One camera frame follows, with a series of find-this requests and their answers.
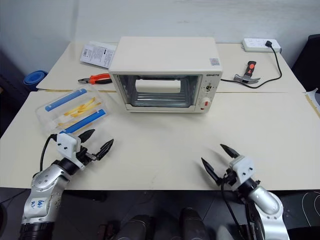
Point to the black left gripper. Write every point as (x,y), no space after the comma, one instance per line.
(85,155)

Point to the cream toaster oven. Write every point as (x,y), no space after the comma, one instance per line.
(162,53)

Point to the white power strip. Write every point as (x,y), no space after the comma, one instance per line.
(255,45)

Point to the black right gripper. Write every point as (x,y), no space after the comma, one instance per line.
(230,178)

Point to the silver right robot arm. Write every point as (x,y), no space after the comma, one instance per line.
(265,200)

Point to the blue round container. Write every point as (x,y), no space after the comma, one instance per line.
(35,78)

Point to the black chair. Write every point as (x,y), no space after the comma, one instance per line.
(308,60)

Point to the yellow french fry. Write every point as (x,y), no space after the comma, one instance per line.
(82,108)
(65,123)
(90,101)
(71,113)

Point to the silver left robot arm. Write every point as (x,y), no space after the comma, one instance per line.
(45,182)

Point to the clear plastic box, blue clips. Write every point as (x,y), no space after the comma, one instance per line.
(53,105)

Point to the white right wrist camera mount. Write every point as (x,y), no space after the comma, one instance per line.
(243,168)

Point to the black power plug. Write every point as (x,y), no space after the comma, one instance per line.
(268,44)

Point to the white label with blue writing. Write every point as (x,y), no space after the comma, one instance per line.
(38,203)

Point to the small oven timer knob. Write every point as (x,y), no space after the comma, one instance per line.
(209,88)

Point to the black panel with white lines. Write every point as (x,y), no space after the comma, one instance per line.
(303,210)

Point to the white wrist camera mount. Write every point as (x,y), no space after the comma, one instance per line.
(243,168)
(67,143)

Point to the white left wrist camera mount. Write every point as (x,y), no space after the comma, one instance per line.
(67,143)

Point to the white curved bracket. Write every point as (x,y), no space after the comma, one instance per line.
(313,96)

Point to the red rocker power switch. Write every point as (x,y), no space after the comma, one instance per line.
(205,103)

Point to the white printed packaging card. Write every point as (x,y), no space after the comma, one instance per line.
(96,53)

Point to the dark rounded shape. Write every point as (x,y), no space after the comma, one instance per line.
(136,228)
(192,225)

